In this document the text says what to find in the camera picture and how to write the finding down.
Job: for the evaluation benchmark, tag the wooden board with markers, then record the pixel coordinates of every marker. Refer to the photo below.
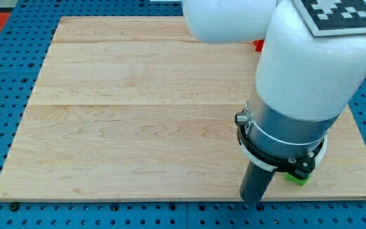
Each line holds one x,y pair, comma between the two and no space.
131,109

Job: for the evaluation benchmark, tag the green star block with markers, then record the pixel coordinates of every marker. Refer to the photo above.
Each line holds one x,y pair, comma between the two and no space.
300,182

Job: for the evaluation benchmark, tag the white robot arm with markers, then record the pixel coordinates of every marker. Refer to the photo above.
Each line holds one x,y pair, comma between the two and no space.
312,62

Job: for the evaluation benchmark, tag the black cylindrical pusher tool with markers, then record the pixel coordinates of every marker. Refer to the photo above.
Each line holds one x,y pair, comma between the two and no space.
255,183

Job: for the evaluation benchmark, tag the red block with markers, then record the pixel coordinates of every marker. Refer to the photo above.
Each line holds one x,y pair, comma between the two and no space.
258,45

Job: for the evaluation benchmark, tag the black white fiducial marker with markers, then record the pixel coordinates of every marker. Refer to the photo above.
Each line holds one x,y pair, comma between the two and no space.
333,17

